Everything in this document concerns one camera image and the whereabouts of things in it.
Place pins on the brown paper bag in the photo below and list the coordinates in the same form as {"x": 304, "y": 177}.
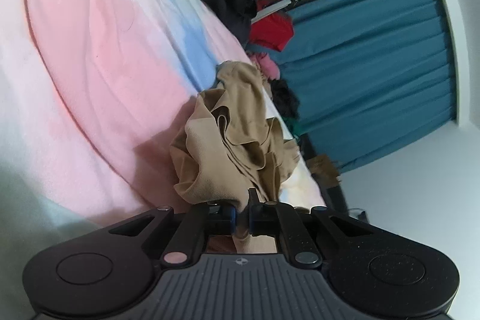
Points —
{"x": 324, "y": 168}

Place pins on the tan printed t-shirt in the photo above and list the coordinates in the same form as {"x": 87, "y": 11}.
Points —
{"x": 225, "y": 140}

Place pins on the pink garment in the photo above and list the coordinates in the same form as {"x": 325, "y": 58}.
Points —
{"x": 268, "y": 67}

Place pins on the red garment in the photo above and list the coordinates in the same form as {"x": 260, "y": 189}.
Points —
{"x": 270, "y": 31}

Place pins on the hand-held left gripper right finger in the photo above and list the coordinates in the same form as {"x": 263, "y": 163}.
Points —
{"x": 252, "y": 224}

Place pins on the wide blue curtain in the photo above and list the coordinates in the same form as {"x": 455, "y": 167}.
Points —
{"x": 367, "y": 61}

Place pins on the black sofa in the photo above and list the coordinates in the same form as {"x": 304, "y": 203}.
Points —
{"x": 335, "y": 198}

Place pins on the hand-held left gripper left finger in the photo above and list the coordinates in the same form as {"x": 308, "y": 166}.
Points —
{"x": 233, "y": 224}

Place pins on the black garment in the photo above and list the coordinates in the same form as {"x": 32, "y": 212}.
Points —
{"x": 285, "y": 97}

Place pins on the pastel tie-dye bed sheet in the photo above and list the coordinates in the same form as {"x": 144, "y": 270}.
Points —
{"x": 93, "y": 61}

